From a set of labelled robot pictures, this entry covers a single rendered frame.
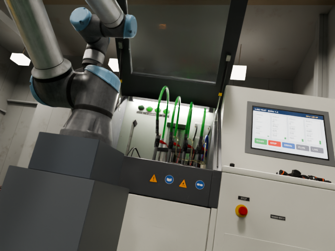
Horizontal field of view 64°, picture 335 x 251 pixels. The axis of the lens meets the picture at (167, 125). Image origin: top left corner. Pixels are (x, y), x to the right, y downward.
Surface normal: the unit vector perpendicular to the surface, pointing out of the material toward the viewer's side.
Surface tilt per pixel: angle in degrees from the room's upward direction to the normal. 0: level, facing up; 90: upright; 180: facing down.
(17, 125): 90
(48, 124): 90
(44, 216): 90
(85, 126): 73
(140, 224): 90
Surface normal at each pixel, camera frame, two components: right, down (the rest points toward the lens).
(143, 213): -0.07, -0.29
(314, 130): -0.03, -0.50
